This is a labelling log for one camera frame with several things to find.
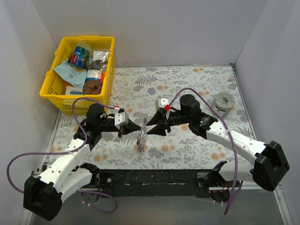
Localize metal disc keyring holder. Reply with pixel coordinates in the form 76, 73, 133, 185
136, 118, 148, 152

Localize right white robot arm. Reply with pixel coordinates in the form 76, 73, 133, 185
147, 94, 290, 191

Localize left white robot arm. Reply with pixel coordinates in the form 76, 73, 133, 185
23, 104, 141, 221

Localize floral table mat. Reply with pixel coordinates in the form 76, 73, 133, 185
45, 66, 263, 170

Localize white blue box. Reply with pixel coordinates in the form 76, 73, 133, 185
65, 86, 83, 95

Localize grey paper wrapped roll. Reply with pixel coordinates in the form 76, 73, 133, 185
211, 92, 235, 118

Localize light blue paper pouch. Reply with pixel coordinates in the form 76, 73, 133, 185
53, 60, 87, 88

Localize yellow plastic basket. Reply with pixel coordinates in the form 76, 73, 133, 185
39, 35, 115, 115

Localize silver foil bag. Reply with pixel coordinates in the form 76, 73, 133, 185
90, 50, 110, 71

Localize red blue snack pack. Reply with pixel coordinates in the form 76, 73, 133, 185
69, 53, 86, 69

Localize green snack packet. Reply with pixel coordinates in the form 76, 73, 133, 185
75, 40, 91, 57

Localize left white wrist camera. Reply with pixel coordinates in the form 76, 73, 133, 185
114, 108, 129, 129

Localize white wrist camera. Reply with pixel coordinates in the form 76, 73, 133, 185
114, 108, 129, 129
155, 98, 171, 119

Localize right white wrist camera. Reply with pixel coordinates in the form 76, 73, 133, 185
155, 98, 171, 119

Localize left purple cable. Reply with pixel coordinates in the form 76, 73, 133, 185
6, 97, 119, 213

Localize purple cable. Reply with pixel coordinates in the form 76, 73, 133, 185
168, 87, 243, 215
6, 97, 119, 213

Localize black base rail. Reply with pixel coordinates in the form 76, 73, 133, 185
72, 167, 242, 199

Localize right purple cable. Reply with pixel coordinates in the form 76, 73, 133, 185
168, 87, 243, 215

